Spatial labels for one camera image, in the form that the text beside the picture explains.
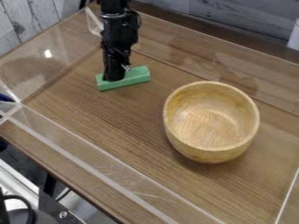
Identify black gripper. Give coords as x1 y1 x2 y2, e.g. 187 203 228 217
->
100 11 140 81

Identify green rectangular block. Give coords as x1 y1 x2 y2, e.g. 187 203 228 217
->
96 66 150 91

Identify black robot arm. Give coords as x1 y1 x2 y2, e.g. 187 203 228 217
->
100 0 140 81

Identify light wooden bowl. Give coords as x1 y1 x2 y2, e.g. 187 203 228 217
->
162 81 260 164

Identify clear acrylic tray walls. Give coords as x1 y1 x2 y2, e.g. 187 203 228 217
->
0 4 299 224

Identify black table leg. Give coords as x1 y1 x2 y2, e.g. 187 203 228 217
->
42 174 57 197

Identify clear acrylic corner bracket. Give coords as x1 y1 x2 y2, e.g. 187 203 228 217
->
85 7 104 36

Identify black metal bracket with screw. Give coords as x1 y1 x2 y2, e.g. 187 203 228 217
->
34 191 86 224

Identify black cable loop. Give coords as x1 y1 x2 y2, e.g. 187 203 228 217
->
0 195 37 224

